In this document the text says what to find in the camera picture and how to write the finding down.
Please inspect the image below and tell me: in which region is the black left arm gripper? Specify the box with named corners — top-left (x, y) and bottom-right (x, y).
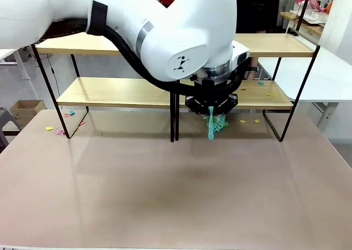
top-left (184, 94), bottom-right (239, 116)

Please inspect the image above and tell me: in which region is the person in black clothes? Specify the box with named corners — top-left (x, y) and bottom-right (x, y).
top-left (235, 0), bottom-right (283, 69)

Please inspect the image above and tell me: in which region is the large white table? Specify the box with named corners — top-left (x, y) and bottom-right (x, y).
top-left (257, 44), bottom-right (352, 131)

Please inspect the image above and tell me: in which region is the wooden storage rack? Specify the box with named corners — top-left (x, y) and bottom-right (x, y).
top-left (279, 9), bottom-right (328, 39)

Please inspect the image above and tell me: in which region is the black stand pole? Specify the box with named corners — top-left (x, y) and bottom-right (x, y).
top-left (295, 0), bottom-right (314, 38)

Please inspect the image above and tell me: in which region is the brown cardboard box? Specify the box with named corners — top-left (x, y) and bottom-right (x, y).
top-left (9, 99), bottom-right (47, 127)

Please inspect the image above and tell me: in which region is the grey stool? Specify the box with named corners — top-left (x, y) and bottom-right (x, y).
top-left (0, 106), bottom-right (23, 153)

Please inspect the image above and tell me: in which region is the small white table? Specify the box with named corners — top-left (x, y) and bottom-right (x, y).
top-left (0, 48), bottom-right (39, 100)

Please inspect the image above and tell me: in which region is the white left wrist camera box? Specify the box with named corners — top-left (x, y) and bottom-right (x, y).
top-left (230, 40), bottom-right (251, 69)

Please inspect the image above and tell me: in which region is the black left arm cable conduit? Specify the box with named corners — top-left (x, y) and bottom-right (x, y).
top-left (41, 18), bottom-right (244, 94)

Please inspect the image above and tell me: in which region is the wooden shelf unit black frame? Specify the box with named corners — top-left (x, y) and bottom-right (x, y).
top-left (173, 32), bottom-right (321, 143)
top-left (30, 32), bottom-right (178, 143)

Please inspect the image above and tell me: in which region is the black cable strap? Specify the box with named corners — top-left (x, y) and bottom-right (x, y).
top-left (86, 0), bottom-right (109, 36)

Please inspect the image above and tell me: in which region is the thin black hanging cable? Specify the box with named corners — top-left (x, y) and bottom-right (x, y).
top-left (48, 53), bottom-right (61, 98)

